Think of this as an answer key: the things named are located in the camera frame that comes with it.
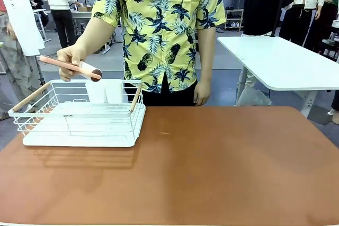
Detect black stand pole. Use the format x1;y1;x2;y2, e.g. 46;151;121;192
269;0;291;38

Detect person in white coat, camouflage trousers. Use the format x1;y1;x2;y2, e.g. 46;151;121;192
0;0;46;121

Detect person's right hand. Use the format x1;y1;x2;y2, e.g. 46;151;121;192
56;42;90;83

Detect grey background workbench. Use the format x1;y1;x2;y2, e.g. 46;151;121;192
70;10;94;37

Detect white wire dish rack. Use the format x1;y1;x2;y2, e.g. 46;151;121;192
7;79;147;139

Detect person's right forearm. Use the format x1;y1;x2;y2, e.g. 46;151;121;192
74;16;120;62

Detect person in pineapple shirt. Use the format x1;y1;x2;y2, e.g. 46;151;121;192
91;0;227;94

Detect person's left forearm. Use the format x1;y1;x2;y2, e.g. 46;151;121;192
196;26;218;84

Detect white drip tray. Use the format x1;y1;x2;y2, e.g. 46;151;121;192
22;101;147;148

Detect white cutlery holder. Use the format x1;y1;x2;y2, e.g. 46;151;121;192
84;79;124;104

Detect clear plastic bag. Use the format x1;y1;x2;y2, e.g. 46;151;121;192
235;86;273;107

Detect person's left hand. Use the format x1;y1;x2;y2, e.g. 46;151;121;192
193;79;212;107

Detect pink handled lint roller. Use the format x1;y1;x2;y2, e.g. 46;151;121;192
39;55;103;83

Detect shoe rack with shoes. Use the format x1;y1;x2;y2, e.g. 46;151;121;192
224;8;244;32

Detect white sneaker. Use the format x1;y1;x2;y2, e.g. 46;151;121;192
327;108;339;125

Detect seated person in dark clothes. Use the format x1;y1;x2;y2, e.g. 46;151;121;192
23;0;50;29

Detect black trousers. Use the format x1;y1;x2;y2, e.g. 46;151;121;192
123;74;199;107

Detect white table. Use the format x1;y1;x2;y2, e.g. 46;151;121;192
217;36;339;119

